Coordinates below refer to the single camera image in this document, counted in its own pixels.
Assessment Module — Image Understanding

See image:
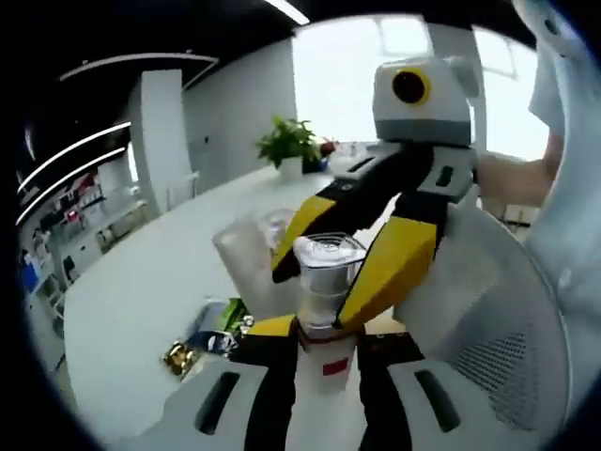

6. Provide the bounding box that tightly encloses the grey mesh office chair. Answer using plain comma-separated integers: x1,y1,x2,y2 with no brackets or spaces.
395,200,581,436

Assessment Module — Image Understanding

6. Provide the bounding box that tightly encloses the frosted skincare bottle red label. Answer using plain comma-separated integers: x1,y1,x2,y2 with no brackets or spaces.
291,231,368,451

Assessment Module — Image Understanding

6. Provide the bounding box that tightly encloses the white skincare tube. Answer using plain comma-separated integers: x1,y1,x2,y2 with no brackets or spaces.
211,217,302,325

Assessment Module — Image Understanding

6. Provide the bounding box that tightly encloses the small black box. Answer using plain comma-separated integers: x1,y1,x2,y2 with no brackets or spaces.
302,148,331,174

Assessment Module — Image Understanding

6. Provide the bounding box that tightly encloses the blue storage bin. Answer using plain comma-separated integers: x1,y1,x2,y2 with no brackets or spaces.
22,260,42,296

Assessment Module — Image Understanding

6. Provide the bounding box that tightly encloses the silver blue skincare sachet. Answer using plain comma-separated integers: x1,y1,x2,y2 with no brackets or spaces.
189,303,243,361

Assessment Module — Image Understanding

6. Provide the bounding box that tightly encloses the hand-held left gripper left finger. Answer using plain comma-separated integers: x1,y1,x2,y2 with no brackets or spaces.
140,313,301,451

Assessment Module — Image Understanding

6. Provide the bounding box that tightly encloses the white chair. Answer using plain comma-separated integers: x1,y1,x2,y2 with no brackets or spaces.
165,171,199,210

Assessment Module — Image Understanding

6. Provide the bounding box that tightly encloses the gold skincare sachet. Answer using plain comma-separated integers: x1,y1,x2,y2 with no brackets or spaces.
162,339,202,382

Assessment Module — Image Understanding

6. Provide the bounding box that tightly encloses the green potted plant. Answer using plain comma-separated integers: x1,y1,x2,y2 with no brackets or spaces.
254,116,324,180

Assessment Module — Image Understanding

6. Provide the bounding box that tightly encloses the white square column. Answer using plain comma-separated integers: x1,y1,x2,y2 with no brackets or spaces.
127,70,187,217

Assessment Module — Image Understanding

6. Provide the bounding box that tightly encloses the green black skincare sachet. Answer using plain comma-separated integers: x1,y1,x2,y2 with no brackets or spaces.
220,297,251,331

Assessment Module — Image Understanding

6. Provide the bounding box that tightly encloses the white cabinet counter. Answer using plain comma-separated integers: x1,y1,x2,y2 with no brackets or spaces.
18,178,156,302

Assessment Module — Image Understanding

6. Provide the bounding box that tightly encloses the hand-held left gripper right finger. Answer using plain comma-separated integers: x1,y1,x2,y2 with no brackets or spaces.
355,330,485,451

